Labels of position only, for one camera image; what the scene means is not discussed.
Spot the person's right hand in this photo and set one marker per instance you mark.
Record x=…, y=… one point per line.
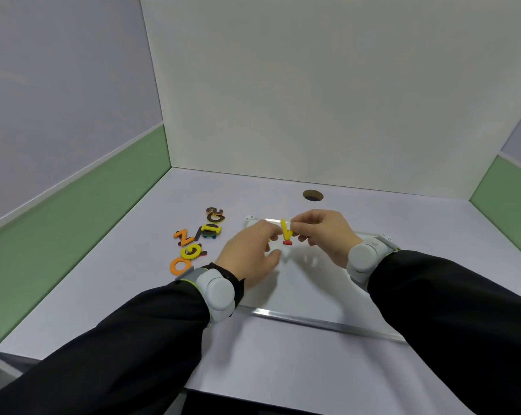
x=329, y=233

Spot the person's left hand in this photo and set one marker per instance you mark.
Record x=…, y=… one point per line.
x=243, y=257

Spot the person's right thumb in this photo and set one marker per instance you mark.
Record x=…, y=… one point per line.
x=300, y=234

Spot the person's left thumb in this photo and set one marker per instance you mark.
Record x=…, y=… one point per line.
x=272, y=258

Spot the person's left forearm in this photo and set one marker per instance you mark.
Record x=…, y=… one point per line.
x=126, y=345

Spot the person's right forearm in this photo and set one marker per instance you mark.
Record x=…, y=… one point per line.
x=459, y=319

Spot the white magnetic board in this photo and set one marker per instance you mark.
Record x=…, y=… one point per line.
x=312, y=293

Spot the grey left wrist tracker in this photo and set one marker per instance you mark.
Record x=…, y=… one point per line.
x=217, y=293

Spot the grey wrist tracker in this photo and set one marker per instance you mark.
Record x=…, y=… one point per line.
x=217, y=293
x=364, y=259

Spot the blue magnetic letter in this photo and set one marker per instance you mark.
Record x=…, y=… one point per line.
x=210, y=236

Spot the brown looped magnetic letter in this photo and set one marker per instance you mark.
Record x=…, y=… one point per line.
x=218, y=219

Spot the yellow straight magnetic letter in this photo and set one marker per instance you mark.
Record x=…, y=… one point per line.
x=211, y=229

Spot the grey right wrist tracker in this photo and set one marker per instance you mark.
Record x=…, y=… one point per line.
x=364, y=259

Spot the brown curly magnetic letter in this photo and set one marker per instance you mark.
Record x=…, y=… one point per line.
x=214, y=210

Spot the black slanted magnetic letter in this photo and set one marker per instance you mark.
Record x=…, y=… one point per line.
x=198, y=233

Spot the yellow curved magnetic letter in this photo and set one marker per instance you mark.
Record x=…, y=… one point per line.
x=187, y=253

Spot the orange zigzag magnetic letter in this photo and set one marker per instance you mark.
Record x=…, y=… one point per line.
x=184, y=238

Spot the orange round magnetic letter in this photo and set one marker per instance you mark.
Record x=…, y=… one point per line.
x=174, y=267

